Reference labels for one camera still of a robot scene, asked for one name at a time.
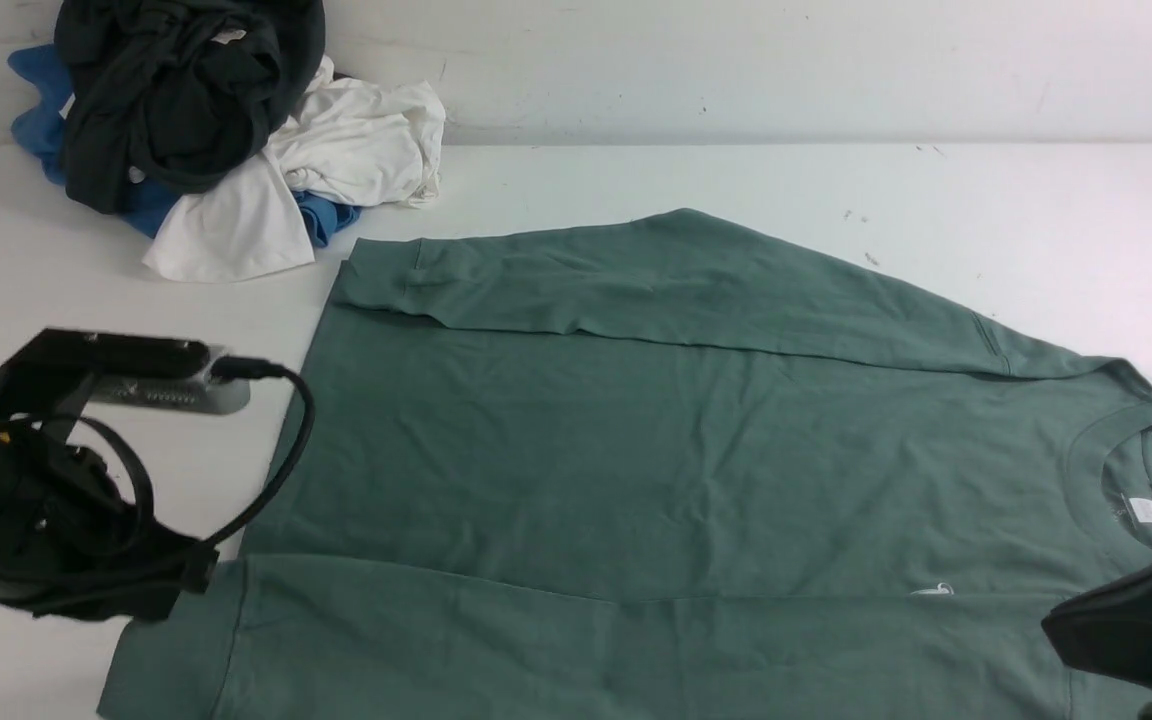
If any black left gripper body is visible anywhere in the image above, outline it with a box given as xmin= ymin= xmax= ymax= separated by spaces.
xmin=0 ymin=414 xmax=219 ymax=623

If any green long sleeve shirt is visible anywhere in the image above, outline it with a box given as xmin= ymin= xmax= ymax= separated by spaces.
xmin=99 ymin=210 xmax=1152 ymax=719

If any blue crumpled garment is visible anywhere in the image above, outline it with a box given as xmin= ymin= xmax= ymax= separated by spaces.
xmin=6 ymin=44 xmax=364 ymax=249

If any black crumpled garment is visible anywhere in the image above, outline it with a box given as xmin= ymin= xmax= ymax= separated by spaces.
xmin=52 ymin=1 xmax=326 ymax=214

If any white crumpled garment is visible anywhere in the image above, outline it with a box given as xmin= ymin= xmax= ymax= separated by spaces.
xmin=143 ymin=58 xmax=445 ymax=285

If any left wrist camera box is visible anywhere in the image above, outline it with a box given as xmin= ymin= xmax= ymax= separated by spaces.
xmin=0 ymin=327 xmax=251 ymax=442

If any black left camera cable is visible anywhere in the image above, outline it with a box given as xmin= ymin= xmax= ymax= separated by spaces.
xmin=0 ymin=357 xmax=317 ymax=581

